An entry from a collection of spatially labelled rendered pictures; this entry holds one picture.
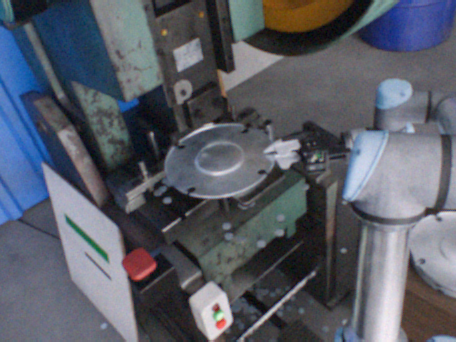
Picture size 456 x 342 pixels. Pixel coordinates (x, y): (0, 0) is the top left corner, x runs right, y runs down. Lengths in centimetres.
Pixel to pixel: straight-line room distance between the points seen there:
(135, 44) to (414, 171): 55
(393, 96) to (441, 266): 57
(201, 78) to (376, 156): 52
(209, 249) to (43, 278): 116
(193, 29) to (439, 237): 95
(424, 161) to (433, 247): 79
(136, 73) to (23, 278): 146
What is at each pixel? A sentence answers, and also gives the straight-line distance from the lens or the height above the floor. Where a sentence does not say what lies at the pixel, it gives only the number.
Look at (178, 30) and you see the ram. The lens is 103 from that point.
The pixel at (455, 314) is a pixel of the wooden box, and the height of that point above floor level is 35.
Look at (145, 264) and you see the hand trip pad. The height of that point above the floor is 76.
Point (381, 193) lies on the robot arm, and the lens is 74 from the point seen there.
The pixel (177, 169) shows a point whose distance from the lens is 118.
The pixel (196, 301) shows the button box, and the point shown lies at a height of 63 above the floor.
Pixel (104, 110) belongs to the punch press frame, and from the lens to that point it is 130.
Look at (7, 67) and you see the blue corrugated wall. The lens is 221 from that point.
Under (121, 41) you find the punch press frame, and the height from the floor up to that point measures 118.
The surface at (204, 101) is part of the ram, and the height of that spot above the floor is 95.
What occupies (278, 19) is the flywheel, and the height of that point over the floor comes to 101.
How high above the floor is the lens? 153
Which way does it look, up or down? 42 degrees down
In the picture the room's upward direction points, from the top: 11 degrees counter-clockwise
